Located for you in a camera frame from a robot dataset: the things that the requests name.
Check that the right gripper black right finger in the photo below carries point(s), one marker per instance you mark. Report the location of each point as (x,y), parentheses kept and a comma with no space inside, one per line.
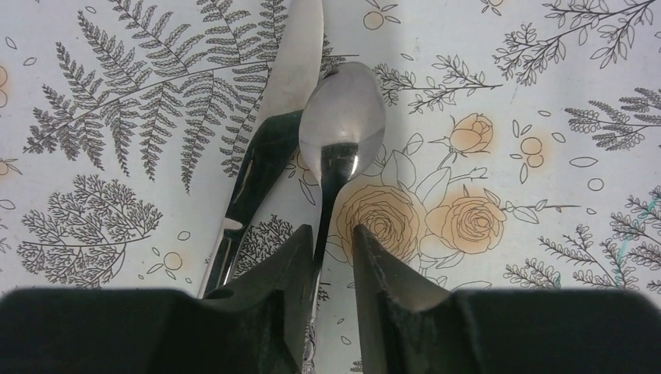
(408,324)

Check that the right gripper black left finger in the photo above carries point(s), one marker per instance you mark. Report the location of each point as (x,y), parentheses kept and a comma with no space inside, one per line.
(254,324)

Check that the floral patterned tablecloth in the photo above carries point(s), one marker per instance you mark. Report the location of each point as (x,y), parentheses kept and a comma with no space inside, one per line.
(522,146)

